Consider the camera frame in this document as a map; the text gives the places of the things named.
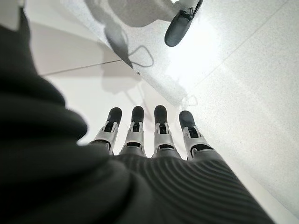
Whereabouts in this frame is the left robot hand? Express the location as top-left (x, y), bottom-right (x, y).
top-left (0, 0), bottom-right (278, 224)

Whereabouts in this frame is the white glossy cabinet door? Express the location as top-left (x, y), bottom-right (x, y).
top-left (39, 59), bottom-right (292, 224)
top-left (24, 0), bottom-right (131, 77)

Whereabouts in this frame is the left robot leg with foot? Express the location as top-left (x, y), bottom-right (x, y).
top-left (164, 0), bottom-right (204, 47)

